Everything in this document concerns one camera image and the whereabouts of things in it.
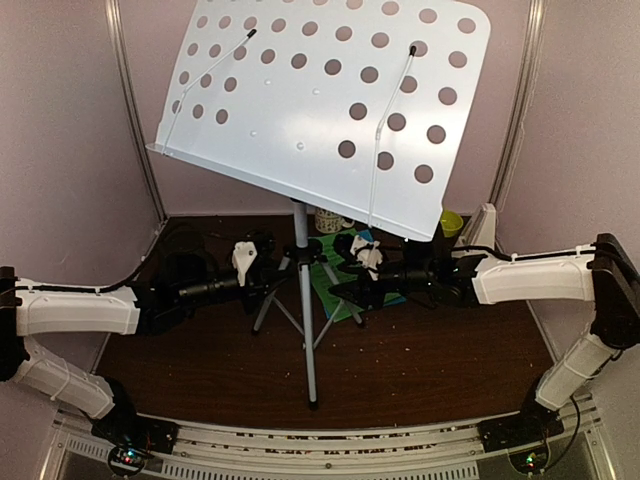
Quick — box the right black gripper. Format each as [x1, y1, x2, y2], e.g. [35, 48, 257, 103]
[329, 257, 434, 310]

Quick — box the green sheet music page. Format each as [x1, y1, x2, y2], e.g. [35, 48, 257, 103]
[311, 229, 405, 323]

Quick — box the light blue music stand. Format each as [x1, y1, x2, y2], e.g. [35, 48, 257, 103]
[144, 0, 496, 412]

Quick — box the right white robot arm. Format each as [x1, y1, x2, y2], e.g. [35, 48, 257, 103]
[330, 234, 639, 442]

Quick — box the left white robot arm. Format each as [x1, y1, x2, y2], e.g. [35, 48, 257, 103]
[1, 232, 287, 444]

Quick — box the patterned mug with orange inside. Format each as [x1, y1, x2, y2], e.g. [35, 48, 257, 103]
[314, 207, 355, 235]

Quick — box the small green bowl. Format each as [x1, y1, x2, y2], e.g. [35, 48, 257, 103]
[440, 210, 464, 238]

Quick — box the white metronome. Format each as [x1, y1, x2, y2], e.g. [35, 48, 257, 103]
[460, 203, 498, 249]

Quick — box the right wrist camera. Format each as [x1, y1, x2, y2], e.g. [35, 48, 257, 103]
[350, 235, 384, 281]

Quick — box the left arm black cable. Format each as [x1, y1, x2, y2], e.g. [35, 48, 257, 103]
[14, 229, 281, 296]

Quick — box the front aluminium rail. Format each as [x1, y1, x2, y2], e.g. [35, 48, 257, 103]
[39, 394, 614, 480]

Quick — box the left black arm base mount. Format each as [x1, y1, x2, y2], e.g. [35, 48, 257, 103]
[90, 377, 179, 477]

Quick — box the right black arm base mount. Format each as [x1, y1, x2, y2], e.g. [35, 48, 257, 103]
[477, 382, 564, 453]

